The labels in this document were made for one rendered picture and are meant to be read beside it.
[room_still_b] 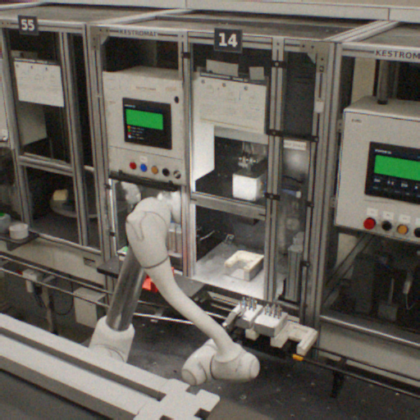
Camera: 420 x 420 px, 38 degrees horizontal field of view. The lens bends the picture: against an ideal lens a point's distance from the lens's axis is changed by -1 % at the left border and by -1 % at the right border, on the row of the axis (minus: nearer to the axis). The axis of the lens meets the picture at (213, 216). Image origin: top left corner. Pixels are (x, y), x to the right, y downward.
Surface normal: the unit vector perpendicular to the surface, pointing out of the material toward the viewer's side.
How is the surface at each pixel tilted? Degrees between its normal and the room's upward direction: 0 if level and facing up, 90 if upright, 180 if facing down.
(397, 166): 90
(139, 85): 90
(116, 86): 90
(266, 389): 0
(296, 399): 0
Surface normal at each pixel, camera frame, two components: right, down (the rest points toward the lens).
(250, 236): -0.50, 0.36
